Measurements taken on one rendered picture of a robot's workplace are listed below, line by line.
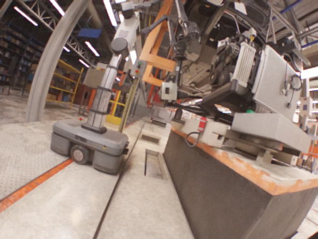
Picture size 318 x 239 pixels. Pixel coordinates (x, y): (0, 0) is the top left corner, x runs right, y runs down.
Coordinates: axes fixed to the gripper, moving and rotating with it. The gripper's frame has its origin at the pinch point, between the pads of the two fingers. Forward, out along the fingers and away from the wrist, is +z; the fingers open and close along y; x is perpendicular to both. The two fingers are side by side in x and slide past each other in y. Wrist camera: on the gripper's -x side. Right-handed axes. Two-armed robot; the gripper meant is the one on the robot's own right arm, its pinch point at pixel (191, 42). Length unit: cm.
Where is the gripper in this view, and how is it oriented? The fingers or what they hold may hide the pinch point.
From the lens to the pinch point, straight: 117.4
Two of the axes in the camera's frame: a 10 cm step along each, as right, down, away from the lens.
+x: -9.7, 2.3, -0.9
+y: -1.1, -0.5, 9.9
